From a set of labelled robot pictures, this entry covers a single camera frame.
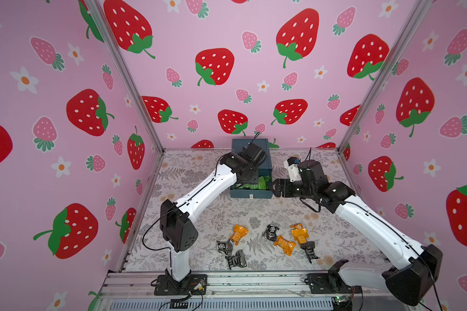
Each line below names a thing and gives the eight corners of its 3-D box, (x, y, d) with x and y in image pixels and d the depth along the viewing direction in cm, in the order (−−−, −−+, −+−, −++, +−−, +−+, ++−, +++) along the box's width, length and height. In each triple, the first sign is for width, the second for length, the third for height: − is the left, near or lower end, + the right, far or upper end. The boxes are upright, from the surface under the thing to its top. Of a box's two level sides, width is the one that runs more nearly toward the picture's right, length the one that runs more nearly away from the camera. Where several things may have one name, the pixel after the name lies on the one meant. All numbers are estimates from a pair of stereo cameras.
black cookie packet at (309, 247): (304, 263, 81) (305, 262, 79) (300, 242, 86) (301, 241, 85) (318, 263, 81) (319, 262, 79) (313, 242, 86) (314, 241, 85)
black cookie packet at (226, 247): (215, 254, 83) (215, 253, 81) (217, 241, 87) (216, 239, 85) (232, 254, 83) (232, 253, 81) (233, 241, 87) (233, 239, 85)
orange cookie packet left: (226, 236, 88) (226, 235, 87) (238, 223, 92) (238, 221, 91) (237, 245, 86) (236, 244, 84) (248, 232, 90) (248, 230, 88)
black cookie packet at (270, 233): (262, 236, 88) (263, 234, 87) (268, 224, 92) (268, 222, 91) (275, 242, 87) (275, 241, 85) (280, 229, 90) (280, 228, 89)
